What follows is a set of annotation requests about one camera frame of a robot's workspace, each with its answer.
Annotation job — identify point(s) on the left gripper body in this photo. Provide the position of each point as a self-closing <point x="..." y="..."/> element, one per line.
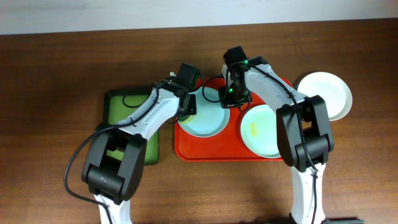
<point x="189" y="109"/>

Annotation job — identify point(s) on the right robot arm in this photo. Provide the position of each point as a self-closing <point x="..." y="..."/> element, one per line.
<point x="304" y="136"/>

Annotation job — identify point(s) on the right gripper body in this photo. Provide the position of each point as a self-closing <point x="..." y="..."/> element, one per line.
<point x="231" y="97"/>

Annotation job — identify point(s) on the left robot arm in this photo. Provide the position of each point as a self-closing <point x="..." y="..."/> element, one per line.
<point x="114" y="163"/>

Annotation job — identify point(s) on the red plastic tray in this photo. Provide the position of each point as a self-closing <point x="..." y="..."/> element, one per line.
<point x="225" y="146"/>

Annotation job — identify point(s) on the green plastic tray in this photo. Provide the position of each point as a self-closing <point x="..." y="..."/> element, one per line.
<point x="114" y="111"/>

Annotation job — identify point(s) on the light blue top plate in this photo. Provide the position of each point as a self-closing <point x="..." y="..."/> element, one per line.
<point x="210" y="118"/>

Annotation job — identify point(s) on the green yellow sponge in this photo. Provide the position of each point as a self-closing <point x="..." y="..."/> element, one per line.
<point x="185" y="118"/>

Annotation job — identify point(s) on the pale green plate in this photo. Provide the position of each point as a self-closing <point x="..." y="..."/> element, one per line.
<point x="258" y="131"/>

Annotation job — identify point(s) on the white plate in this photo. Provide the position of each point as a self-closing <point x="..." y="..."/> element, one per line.
<point x="335" y="92"/>

